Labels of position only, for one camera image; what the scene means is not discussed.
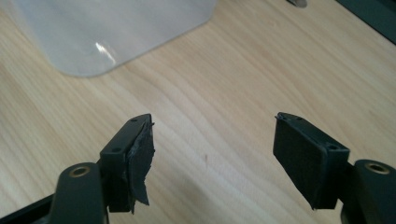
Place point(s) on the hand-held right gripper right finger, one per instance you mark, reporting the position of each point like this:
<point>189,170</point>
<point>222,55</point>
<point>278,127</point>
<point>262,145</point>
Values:
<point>308,161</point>

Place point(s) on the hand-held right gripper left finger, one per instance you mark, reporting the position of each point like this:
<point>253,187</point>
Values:
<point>129,158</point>

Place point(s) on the translucent plastic container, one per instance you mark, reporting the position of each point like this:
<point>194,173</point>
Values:
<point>109,31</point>

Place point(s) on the small grey metal piece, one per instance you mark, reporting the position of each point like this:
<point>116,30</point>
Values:
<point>297,2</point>

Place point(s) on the dark flat panel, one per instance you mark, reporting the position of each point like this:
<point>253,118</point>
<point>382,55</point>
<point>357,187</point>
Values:
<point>373,15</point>

